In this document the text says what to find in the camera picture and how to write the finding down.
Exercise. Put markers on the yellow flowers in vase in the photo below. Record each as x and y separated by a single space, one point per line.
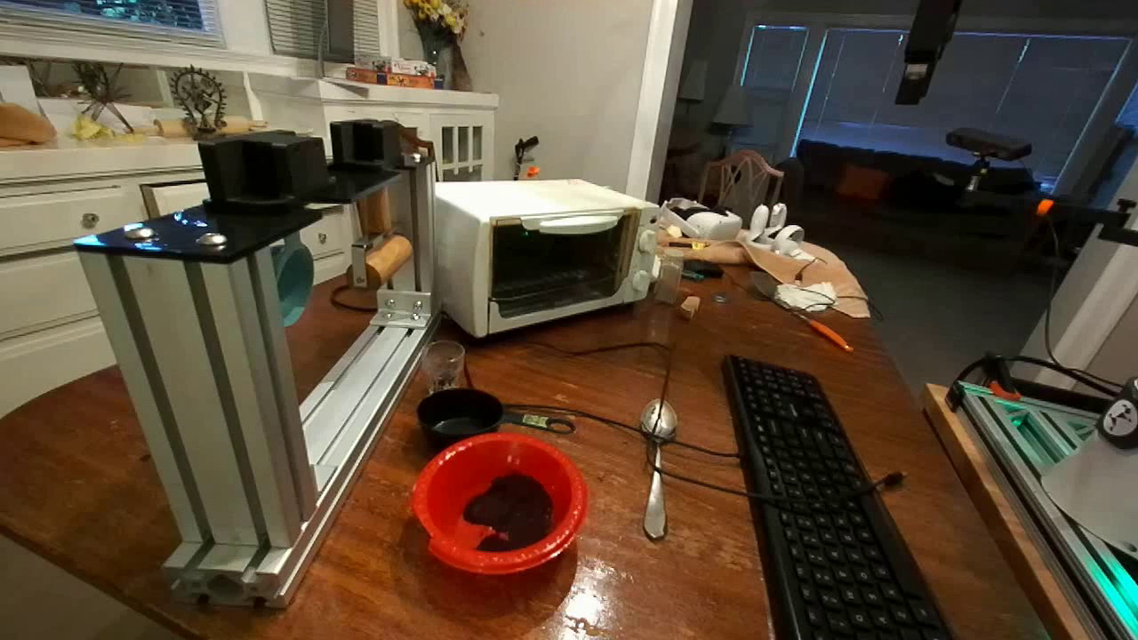
440 27

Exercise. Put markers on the red plastic bowl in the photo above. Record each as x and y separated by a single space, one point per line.
499 502

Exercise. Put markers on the blue scooper with black block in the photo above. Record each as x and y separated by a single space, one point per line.
271 174

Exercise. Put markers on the white toaster oven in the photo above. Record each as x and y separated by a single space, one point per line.
517 253

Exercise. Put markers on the beige towel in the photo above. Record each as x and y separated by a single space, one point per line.
810 265

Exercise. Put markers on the wooden tool with black block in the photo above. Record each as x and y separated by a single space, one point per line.
366 166

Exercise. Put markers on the wooden board with green rail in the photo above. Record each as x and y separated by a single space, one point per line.
1002 447

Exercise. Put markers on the white sideboard cabinet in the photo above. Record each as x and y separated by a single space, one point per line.
47 198

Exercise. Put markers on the black measuring cup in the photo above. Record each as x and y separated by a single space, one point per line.
461 415

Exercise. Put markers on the small clear glass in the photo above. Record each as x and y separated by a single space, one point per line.
442 364

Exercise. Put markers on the aluminium extrusion rack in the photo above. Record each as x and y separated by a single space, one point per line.
256 415

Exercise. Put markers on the white crumpled cloth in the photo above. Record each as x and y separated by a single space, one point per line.
806 297

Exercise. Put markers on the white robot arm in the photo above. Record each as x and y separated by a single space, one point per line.
922 48

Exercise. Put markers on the white VR controller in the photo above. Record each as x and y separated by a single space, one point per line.
774 228

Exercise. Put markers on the wooden dining chair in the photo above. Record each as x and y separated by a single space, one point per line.
741 184

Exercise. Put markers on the metal ladle spoon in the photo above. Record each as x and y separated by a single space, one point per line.
658 427

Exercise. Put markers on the white VR headset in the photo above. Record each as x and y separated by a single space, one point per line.
701 222

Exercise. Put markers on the black computer keyboard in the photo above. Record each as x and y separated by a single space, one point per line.
834 560

